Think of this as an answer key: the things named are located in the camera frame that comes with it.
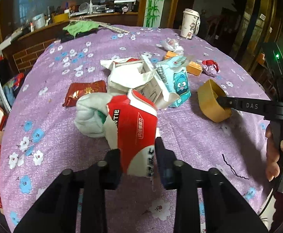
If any brown packing tape roll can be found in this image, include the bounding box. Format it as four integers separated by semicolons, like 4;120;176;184
197;79;232;123

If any orange medicine box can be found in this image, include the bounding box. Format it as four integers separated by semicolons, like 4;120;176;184
163;50;203;77

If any light blue cartoon pouch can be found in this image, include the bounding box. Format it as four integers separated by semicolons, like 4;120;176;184
156;55;191;108

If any red white packaging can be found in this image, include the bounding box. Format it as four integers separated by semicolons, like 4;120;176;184
107;89;158;177

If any clear plastic bag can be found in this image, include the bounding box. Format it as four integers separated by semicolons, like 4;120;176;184
161;38;184;55

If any person's right hand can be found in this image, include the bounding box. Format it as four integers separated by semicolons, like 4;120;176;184
266;124;283;182

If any crumpled pink red wrapper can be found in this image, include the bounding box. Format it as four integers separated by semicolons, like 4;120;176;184
201;59;221;77

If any white cartoon travel cup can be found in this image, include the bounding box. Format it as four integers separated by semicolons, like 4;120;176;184
180;9;200;39

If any dark red snack packet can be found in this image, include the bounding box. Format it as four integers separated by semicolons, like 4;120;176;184
62;81;107;107

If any bamboo painted pillar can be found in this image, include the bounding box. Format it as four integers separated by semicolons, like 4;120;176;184
143;0;164;31

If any torn white cardboard box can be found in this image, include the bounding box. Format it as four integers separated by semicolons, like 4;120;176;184
100;55;180;109

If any wooden sideboard counter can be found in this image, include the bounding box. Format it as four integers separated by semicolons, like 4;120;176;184
3;12;138;75

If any metal folding hanger rack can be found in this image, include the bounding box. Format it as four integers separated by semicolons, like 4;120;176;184
69;17;130;34

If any black cloth under green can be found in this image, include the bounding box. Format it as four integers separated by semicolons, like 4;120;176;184
56;29;98;43

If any white flat box on counter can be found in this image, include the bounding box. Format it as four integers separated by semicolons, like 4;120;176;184
0;30;23;50

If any white bucket on counter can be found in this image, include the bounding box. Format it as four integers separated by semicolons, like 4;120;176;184
32;13;46;30

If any yellow tape roll on counter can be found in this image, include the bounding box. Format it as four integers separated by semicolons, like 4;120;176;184
54;13;69;23

